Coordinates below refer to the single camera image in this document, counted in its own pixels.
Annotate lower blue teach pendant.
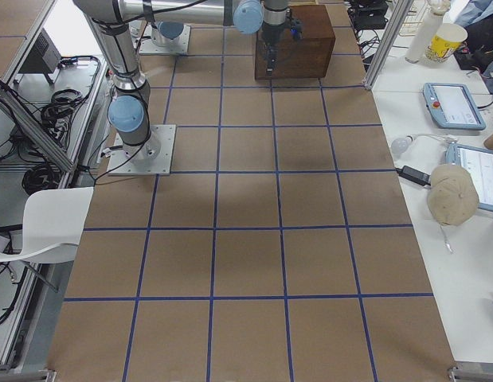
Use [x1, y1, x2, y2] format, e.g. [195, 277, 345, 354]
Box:
[444, 143, 493, 212]

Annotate black power adapter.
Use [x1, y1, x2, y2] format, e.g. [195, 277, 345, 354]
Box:
[396, 166, 431, 187]

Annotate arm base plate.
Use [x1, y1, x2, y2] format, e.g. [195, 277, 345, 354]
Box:
[139, 24, 190, 56]
[107, 124, 176, 176]

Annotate blue teach pendant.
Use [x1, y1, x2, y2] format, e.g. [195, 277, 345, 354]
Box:
[444, 143, 493, 212]
[422, 83, 486, 131]

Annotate grey control box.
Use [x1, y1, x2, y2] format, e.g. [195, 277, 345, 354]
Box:
[19, 29, 61, 85]

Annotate dark wooden drawer cabinet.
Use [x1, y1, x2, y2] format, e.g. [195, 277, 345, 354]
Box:
[254, 5, 335, 80]

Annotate white paper roll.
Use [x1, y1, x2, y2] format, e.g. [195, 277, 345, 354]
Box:
[405, 0, 451, 64]

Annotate beige baseball cap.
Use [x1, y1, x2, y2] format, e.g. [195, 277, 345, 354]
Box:
[427, 164, 479, 226]

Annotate white light bulb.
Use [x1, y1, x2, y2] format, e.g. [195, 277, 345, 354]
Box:
[390, 135, 414, 157]

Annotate white plastic chair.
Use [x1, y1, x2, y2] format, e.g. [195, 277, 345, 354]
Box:
[0, 187, 94, 264]

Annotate upper blue teach pendant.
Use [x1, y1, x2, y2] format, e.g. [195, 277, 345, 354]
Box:
[422, 83, 486, 131]

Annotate black coiled cables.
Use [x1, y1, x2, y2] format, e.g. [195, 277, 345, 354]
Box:
[40, 88, 90, 138]

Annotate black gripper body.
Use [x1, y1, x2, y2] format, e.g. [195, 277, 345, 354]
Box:
[260, 23, 285, 51]

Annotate yellow paper popcorn cup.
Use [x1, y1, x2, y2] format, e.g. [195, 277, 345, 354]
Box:
[425, 23, 468, 62]

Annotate aluminium frame post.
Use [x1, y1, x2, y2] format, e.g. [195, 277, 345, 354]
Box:
[363, 0, 413, 90]

